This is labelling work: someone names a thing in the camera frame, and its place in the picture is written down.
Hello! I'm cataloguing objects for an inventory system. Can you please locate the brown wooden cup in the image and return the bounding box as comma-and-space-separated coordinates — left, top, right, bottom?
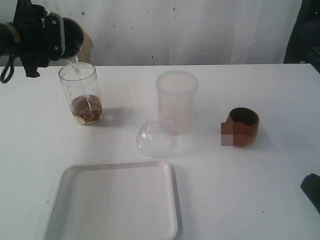
220, 107, 260, 148

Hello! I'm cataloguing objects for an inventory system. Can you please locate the clear plastic shaker cup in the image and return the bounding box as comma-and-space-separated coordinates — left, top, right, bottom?
58, 62, 102, 113

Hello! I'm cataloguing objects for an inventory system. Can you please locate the translucent plastic container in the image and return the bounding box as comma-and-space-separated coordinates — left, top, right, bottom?
155, 70, 199, 136

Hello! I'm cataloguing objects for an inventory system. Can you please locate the stainless steel cup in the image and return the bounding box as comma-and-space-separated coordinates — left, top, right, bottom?
61, 17, 84, 59

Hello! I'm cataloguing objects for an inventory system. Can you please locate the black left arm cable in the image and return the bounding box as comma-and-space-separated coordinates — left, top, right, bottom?
0, 54, 16, 84

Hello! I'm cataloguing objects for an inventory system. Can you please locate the white square tray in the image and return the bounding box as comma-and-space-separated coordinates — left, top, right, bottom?
43, 161, 178, 240

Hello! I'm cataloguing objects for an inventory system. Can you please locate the clear dome strainer lid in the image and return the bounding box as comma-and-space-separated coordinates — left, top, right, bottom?
136, 117, 173, 158

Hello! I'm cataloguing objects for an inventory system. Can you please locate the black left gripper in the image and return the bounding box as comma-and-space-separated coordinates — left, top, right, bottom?
13, 0, 65, 78

